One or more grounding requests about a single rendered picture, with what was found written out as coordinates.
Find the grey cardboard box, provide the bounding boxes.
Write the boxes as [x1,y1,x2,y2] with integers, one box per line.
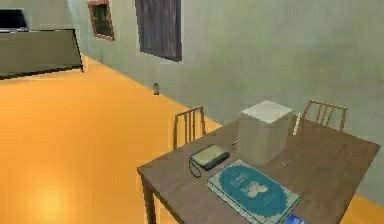
[236,99,295,166]

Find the small blue object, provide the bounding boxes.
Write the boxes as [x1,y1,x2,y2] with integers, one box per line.
[285,213,307,224]

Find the brown wooden table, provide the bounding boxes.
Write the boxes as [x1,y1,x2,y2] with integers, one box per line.
[136,117,382,224]

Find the red framed wall picture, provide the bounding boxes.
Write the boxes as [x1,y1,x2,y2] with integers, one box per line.
[87,0,116,42]

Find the black television set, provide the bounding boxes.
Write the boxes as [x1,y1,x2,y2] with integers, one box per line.
[0,8,30,33]

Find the teal hardcover book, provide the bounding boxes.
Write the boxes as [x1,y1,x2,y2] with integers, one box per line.
[206,158,302,224]

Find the brown wooden chair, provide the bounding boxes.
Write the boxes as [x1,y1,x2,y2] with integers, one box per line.
[301,99,348,132]
[172,105,207,151]

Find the dark purple window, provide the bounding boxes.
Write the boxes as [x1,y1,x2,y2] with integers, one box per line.
[134,0,183,63]

